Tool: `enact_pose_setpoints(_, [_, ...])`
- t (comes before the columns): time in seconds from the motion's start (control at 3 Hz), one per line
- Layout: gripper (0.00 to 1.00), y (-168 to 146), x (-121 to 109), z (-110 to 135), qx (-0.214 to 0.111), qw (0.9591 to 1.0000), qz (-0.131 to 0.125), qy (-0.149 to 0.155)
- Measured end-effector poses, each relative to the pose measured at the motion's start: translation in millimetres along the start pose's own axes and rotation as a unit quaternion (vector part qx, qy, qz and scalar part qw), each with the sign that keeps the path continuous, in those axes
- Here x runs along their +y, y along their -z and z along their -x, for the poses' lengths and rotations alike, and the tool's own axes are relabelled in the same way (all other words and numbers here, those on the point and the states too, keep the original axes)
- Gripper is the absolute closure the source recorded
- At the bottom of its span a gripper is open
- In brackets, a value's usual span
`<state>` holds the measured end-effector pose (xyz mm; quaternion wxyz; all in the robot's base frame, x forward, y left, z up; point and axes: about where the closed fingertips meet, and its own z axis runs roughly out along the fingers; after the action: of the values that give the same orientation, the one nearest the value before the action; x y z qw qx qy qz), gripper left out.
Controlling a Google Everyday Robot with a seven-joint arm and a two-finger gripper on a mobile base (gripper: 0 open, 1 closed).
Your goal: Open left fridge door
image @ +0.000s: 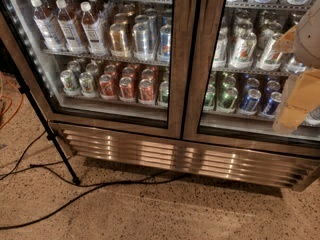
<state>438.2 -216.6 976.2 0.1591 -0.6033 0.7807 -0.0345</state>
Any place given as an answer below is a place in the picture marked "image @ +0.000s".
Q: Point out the blue soda can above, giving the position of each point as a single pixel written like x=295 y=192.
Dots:
x=250 y=102
x=270 y=106

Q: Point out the white tall can right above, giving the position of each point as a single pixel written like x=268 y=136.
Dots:
x=270 y=59

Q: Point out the tea bottle white cap right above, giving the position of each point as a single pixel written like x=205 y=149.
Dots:
x=94 y=30

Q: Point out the red soda can right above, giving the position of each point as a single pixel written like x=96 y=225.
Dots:
x=146 y=91

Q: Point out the pale green soda can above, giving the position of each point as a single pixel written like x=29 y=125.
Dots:
x=88 y=85

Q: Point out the green white soda can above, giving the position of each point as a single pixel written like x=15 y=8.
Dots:
x=70 y=84

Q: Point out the blue soda can left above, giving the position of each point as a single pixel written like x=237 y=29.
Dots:
x=250 y=102

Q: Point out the black tripod leg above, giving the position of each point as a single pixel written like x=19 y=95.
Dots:
x=24 y=89

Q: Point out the tea bottle white cap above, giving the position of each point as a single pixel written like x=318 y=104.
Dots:
x=48 y=26
x=94 y=30
x=71 y=28

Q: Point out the gold tall can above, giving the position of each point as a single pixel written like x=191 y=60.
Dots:
x=120 y=46

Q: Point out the blue silver tall can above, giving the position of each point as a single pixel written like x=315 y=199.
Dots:
x=164 y=49

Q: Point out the green can right door left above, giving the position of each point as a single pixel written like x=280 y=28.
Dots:
x=209 y=101

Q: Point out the green soda can left door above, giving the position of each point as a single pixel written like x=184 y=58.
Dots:
x=163 y=95

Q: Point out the red soda can middle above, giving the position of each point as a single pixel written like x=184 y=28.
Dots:
x=127 y=91

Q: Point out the tea bottle white cap left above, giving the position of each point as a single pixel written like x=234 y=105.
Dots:
x=48 y=26

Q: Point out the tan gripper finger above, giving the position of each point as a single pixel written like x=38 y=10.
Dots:
x=285 y=43
x=301 y=95

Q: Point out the tea bottle white cap middle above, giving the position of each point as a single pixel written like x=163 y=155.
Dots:
x=71 y=28

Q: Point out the white tall can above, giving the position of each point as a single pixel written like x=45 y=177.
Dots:
x=270 y=59
x=220 y=51
x=241 y=56

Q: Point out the white tall can left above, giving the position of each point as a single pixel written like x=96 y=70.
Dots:
x=220 y=51

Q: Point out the glass fridge door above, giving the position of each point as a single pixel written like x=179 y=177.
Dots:
x=41 y=67
x=255 y=132

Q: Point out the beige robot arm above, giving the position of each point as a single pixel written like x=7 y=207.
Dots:
x=307 y=38

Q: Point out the stainless steel fridge base grille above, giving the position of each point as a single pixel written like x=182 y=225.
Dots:
x=244 y=165

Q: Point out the blue soda can middle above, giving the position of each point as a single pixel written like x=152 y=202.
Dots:
x=270 y=106

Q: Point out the white tall can middle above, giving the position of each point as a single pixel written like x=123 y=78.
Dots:
x=241 y=56

